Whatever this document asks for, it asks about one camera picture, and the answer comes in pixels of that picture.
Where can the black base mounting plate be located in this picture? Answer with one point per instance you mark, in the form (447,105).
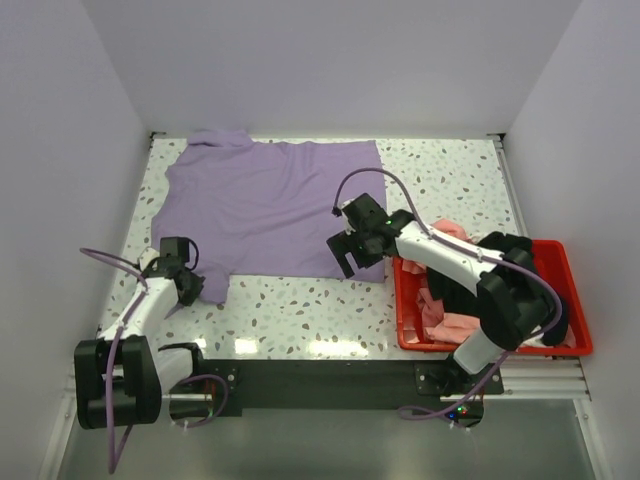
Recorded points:
(325,385)

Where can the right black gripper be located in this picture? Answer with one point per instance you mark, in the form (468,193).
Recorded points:
(343,243)

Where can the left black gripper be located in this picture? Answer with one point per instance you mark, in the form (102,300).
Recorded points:
(196,286)

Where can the purple t shirt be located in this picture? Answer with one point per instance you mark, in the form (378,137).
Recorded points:
(256,208)

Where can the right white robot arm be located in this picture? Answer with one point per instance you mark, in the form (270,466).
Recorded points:
(513,302)

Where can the red plastic bin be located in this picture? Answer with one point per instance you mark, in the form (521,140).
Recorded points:
(550,260)

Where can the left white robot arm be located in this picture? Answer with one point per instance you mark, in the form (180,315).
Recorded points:
(120,369)

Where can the pink t shirt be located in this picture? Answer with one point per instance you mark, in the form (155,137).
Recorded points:
(438,325)

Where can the black t shirt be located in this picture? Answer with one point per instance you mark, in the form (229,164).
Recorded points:
(457,299)

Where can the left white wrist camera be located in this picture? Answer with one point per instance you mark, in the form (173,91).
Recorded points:
(145,258)

